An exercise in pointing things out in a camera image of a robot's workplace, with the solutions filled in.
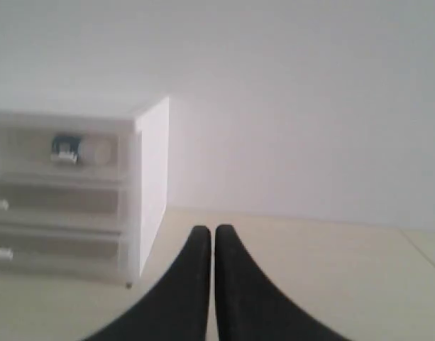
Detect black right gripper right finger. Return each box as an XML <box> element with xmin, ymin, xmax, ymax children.
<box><xmin>214</xmin><ymin>224</ymin><xmax>345</xmax><ymax>340</ymax></box>

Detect clear wide drawer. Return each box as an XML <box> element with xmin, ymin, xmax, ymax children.
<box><xmin>0</xmin><ymin>229</ymin><xmax>128</xmax><ymax>278</ymax></box>
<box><xmin>0</xmin><ymin>183</ymin><xmax>130</xmax><ymax>233</ymax></box>

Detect white plastic drawer cabinet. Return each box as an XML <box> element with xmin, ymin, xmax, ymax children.
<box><xmin>0</xmin><ymin>94</ymin><xmax>170</xmax><ymax>285</ymax></box>

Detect clear bottom wide drawer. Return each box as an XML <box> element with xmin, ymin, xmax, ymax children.
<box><xmin>0</xmin><ymin>229</ymin><xmax>128</xmax><ymax>278</ymax></box>

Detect white blue-labelled pill bottle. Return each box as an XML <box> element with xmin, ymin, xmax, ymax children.
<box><xmin>50</xmin><ymin>134</ymin><xmax>112</xmax><ymax>166</ymax></box>

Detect clear middle wide drawer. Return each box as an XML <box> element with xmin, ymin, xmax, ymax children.
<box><xmin>0</xmin><ymin>183</ymin><xmax>130</xmax><ymax>233</ymax></box>

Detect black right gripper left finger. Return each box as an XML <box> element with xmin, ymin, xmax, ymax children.
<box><xmin>87</xmin><ymin>226</ymin><xmax>211</xmax><ymax>341</ymax></box>

